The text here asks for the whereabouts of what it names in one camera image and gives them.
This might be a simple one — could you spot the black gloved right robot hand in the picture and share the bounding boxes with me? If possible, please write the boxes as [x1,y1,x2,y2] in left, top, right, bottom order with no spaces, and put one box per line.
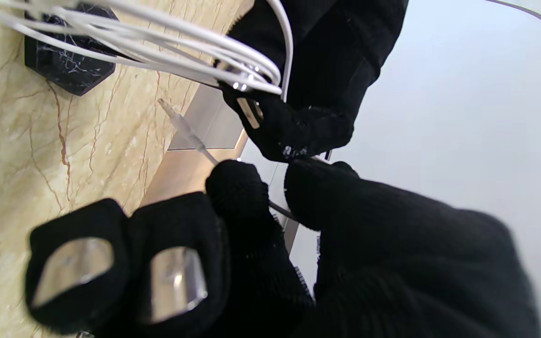
[25,160,541,338]

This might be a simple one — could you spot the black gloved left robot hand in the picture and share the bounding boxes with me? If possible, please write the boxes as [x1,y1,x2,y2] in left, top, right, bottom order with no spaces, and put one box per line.
[218,0,410,163]

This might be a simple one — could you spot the white wired earphone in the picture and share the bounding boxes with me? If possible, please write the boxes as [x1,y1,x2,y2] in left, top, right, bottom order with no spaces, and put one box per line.
[0,0,299,221]

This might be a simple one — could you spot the black T-bar rack marble base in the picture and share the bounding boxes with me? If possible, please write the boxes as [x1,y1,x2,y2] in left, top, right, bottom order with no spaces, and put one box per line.
[24,2,224,97]

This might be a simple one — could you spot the printed conference room backdrop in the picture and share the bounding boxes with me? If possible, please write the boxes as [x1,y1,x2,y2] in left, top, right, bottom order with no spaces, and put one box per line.
[139,0,541,338]

